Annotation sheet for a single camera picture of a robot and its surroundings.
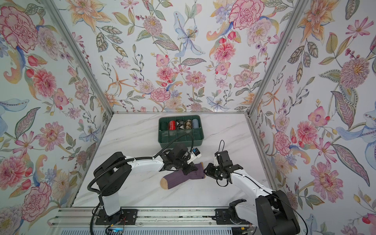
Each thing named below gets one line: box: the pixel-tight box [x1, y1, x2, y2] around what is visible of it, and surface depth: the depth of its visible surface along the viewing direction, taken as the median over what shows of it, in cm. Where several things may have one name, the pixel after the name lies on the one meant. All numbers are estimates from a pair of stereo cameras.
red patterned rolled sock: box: [168, 120, 176, 131], surface depth 109 cm
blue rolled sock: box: [192, 118, 200, 129], surface depth 109 cm
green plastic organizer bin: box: [157, 115, 205, 148], surface depth 109 cm
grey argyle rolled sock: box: [176, 119, 185, 130], surface depth 109 cm
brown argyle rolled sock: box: [185, 119, 192, 130], surface depth 109 cm
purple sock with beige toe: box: [160, 162, 206, 190], surface depth 88 cm
